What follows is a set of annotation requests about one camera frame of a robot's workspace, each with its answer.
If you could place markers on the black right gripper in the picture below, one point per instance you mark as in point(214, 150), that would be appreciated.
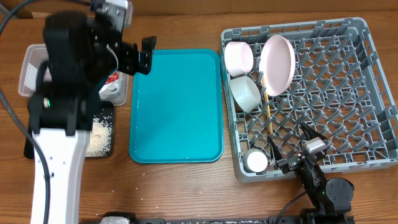
point(289, 162)

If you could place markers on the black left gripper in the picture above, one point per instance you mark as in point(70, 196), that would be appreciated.
point(130, 65)

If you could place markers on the light green cup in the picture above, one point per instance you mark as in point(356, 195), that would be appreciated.
point(255, 160)

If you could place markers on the red snack wrapper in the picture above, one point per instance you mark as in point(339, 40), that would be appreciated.
point(112, 77)

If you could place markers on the white tissue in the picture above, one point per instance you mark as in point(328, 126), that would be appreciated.
point(111, 86)

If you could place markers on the wooden chopstick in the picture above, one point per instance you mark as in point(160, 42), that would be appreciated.
point(267, 105)

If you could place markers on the light green bowl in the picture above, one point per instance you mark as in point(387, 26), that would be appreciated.
point(245, 93)

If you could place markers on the large pink plate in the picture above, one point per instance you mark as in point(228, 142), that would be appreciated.
point(277, 64)

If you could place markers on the pink bowl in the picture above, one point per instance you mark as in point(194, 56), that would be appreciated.
point(238, 58)

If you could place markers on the rice grains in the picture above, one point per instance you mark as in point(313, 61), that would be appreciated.
point(100, 138)

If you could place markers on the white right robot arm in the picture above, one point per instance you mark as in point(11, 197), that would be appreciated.
point(331, 198)

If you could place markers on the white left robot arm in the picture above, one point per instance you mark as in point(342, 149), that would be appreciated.
point(82, 53)

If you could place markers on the grey dishwasher rack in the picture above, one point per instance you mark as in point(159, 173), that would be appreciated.
point(339, 89)

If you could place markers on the teal plastic tray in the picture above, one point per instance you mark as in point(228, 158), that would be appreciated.
point(177, 109)

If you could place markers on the black tray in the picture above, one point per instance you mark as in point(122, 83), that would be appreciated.
point(106, 113)

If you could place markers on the clear plastic bin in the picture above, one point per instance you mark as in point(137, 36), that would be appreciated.
point(37, 53)

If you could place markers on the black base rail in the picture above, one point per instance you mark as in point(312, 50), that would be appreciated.
point(269, 220)

